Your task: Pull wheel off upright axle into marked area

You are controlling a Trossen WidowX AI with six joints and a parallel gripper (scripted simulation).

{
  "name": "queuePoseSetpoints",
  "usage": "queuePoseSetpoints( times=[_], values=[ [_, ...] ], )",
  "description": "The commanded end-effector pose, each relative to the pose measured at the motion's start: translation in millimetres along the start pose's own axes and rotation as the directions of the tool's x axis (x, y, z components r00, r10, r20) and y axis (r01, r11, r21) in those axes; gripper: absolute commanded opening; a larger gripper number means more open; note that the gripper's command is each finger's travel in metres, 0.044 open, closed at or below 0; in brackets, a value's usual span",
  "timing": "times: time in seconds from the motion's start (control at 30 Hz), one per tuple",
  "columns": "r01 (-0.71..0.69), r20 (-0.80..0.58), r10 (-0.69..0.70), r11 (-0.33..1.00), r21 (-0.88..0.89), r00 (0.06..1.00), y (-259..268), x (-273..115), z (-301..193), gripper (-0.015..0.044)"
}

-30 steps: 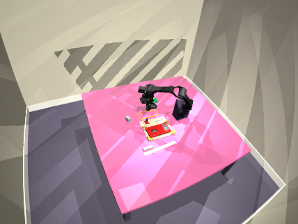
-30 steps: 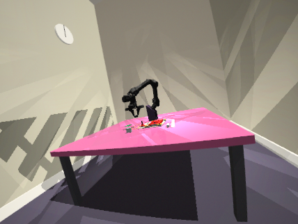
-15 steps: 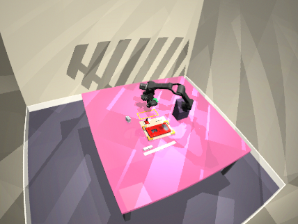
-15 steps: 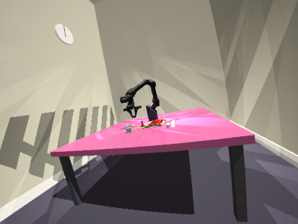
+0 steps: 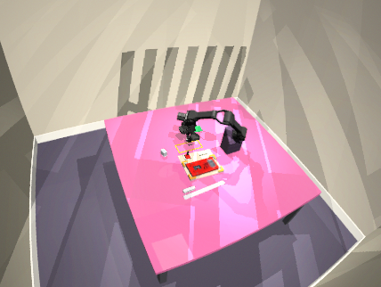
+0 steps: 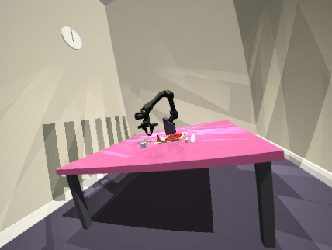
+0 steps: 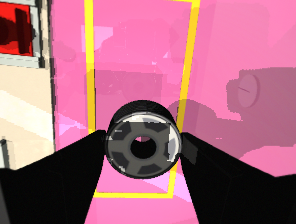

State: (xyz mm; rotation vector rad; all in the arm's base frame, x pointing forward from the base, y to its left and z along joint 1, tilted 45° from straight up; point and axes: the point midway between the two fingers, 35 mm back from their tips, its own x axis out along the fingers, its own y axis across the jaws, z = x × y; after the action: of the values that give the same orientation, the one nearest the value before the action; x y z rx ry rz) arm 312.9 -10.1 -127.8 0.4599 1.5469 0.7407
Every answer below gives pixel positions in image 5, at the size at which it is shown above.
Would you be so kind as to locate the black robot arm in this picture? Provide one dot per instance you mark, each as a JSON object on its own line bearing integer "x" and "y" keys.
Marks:
{"x": 192, "y": 116}

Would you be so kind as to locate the white flat bar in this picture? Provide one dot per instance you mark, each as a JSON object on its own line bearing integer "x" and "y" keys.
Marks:
{"x": 204, "y": 190}

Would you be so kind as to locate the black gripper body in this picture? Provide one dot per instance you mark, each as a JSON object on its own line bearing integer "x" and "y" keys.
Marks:
{"x": 193, "y": 135}

